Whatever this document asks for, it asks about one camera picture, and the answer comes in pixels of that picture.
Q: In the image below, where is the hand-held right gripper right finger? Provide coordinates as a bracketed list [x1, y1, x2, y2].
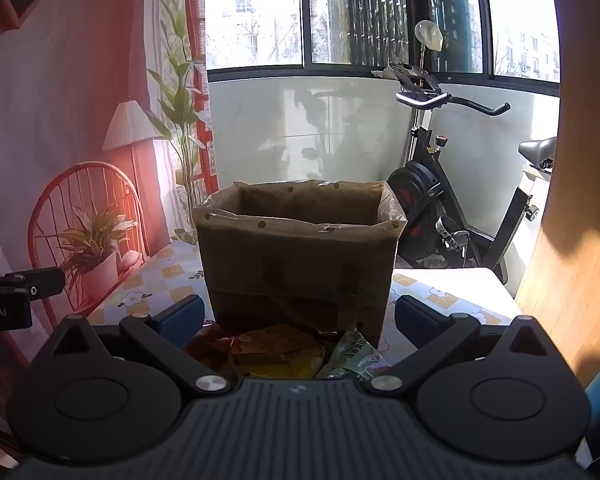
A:
[370, 295, 548, 393]

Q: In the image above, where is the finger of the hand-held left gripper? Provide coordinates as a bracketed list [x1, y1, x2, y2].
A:
[0, 267, 66, 303]

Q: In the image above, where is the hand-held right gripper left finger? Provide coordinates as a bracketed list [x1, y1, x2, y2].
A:
[50, 294, 233, 393]

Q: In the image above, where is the orange snack packet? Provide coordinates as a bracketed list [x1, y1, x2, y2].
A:
[186, 322, 246, 377]

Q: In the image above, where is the green snack packet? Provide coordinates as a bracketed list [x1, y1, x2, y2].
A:
[315, 330, 392, 380]

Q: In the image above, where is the yellow snack packet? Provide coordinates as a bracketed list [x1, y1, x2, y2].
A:
[229, 324, 332, 380]

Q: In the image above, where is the brown cardboard box with liner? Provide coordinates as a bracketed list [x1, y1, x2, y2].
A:
[192, 179, 409, 352]

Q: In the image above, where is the chequered floral tablecloth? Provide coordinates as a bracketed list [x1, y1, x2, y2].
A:
[86, 240, 517, 356]

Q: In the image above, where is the black exercise bike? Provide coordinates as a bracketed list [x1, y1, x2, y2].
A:
[371, 61, 561, 286]

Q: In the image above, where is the light wooden board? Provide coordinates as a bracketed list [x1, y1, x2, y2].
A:
[514, 0, 600, 396]

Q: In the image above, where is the printed backdrop cloth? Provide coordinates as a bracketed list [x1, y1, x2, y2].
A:
[0, 0, 217, 461]

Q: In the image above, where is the black framed window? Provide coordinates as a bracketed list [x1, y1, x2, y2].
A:
[202, 0, 564, 86]

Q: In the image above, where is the white plastic bag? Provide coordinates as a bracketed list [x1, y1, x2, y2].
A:
[414, 20, 444, 54]

